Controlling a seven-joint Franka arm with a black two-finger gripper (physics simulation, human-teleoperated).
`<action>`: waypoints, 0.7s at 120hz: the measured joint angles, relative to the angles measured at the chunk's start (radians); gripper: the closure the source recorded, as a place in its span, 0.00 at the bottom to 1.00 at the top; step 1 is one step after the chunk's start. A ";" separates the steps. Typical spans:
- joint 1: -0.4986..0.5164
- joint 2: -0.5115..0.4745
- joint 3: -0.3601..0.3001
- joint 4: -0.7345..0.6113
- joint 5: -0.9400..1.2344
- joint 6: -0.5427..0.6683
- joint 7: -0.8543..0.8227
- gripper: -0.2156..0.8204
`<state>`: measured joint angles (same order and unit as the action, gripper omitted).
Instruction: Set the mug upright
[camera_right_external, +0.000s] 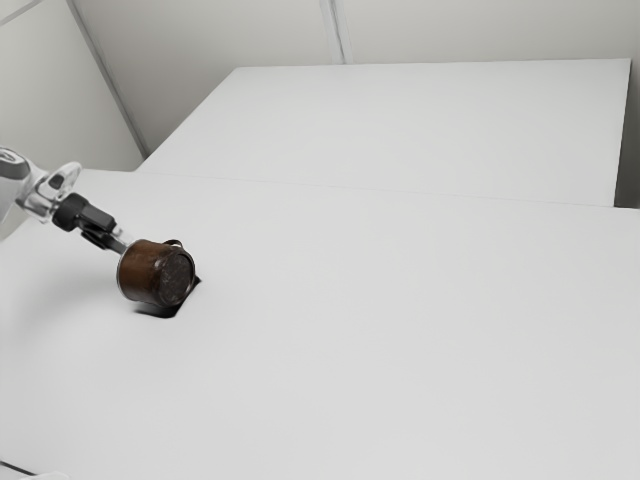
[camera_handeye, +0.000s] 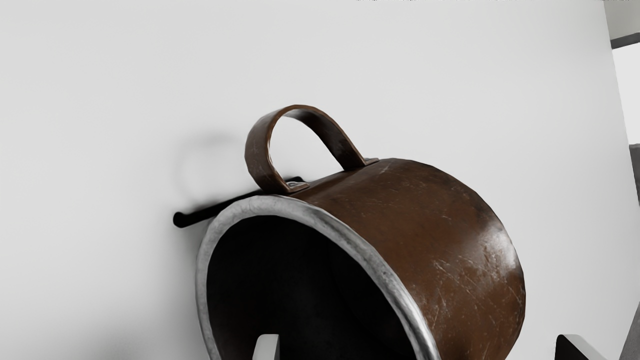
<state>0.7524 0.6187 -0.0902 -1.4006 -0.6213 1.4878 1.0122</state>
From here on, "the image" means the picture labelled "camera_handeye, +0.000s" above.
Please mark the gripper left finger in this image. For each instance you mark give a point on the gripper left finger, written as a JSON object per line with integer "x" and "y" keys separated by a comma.
{"x": 266, "y": 348}

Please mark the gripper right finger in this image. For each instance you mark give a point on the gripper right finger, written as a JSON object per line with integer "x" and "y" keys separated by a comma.
{"x": 575, "y": 350}

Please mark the brown copper mug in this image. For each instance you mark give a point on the brown copper mug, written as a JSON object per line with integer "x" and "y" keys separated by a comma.
{"x": 430, "y": 240}

